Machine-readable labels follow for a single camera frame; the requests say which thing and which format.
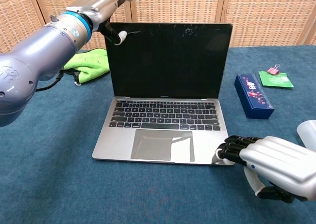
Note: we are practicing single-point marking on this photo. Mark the blue rectangular box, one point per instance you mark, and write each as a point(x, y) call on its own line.
point(254, 98)

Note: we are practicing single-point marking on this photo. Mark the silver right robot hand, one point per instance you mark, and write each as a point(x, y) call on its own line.
point(279, 162)

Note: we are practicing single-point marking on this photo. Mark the green foil packet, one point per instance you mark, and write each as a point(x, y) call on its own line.
point(275, 80)

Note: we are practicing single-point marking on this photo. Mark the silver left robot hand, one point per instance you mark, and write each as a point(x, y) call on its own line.
point(98, 7)

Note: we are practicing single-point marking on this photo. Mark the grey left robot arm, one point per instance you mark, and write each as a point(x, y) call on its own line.
point(32, 61)

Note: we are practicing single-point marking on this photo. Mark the woven rattan folding screen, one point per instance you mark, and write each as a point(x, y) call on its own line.
point(259, 11)

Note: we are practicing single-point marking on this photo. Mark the green microfiber cloth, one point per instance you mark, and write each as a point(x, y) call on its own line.
point(93, 61)

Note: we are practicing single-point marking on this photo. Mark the silver laptop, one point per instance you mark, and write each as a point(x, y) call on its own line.
point(168, 61)

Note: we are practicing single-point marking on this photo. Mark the pink binder clip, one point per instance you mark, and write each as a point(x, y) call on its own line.
point(272, 71)

